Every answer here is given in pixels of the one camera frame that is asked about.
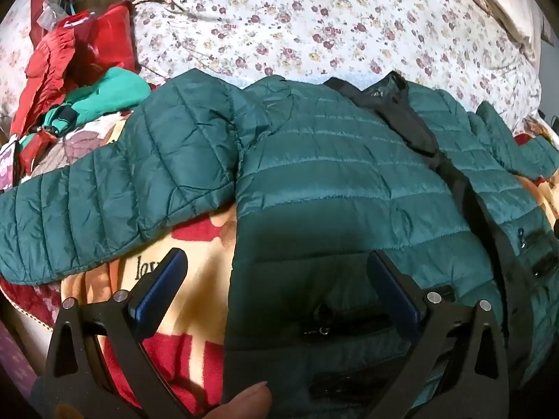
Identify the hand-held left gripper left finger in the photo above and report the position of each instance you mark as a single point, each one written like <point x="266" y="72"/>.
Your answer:
<point x="162" y="288"/>

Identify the pink patterned packet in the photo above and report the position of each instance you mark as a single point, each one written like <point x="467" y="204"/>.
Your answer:
<point x="8" y="166"/>

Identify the pink floral pillow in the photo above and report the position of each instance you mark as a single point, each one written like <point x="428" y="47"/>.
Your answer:
<point x="13" y="61"/>

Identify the dark green puffer jacket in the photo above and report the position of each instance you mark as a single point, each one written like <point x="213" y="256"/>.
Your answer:
<point x="305" y="161"/>

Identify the person's left hand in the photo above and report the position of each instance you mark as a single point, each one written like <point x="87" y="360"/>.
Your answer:
<point x="246" y="403"/>

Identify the red puffer jacket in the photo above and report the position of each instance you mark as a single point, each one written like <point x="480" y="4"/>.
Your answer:
<point x="48" y="65"/>

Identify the orange red printed blanket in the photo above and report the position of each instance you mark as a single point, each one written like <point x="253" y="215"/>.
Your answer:
<point x="183" y="327"/>

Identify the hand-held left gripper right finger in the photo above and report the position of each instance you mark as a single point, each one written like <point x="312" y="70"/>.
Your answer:
<point x="393" y="297"/>

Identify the floral quilt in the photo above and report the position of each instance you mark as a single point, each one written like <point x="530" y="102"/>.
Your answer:
<point x="305" y="22"/>

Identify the teal green garment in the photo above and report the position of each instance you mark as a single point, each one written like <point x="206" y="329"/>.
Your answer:
<point x="109" y="91"/>

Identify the red bag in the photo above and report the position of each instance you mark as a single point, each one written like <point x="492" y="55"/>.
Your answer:
<point x="107" y="30"/>

